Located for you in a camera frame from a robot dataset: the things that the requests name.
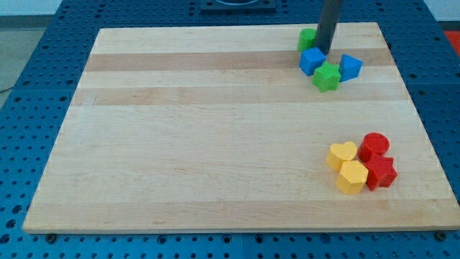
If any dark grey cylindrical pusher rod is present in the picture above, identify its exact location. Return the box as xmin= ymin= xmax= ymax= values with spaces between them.
xmin=314 ymin=0 xmax=344 ymax=55

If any green cylinder block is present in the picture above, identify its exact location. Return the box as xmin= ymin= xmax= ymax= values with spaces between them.
xmin=298 ymin=28 xmax=316 ymax=52

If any blue cube block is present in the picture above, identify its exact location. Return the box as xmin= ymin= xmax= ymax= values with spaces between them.
xmin=299 ymin=47 xmax=326 ymax=76

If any blue triangle block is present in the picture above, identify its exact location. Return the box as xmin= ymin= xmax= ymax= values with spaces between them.
xmin=339 ymin=54 xmax=363 ymax=82

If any green star block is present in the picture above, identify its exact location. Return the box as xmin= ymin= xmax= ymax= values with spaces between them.
xmin=313 ymin=61 xmax=341 ymax=93

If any red cylinder block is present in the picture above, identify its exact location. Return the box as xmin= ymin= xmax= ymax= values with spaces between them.
xmin=357 ymin=132 xmax=390 ymax=162

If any yellow heart block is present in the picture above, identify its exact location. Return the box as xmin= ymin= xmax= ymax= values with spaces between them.
xmin=326 ymin=142 xmax=357 ymax=171

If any red star block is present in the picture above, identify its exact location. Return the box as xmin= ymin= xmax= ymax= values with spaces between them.
xmin=364 ymin=153 xmax=397 ymax=191

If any yellow hexagon block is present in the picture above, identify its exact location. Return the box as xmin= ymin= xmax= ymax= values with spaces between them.
xmin=335 ymin=160 xmax=368 ymax=195

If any light wooden board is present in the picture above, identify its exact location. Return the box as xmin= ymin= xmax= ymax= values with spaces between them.
xmin=22 ymin=22 xmax=459 ymax=234

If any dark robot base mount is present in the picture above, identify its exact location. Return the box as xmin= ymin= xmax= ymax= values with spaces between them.
xmin=199 ymin=0 xmax=277 ymax=14

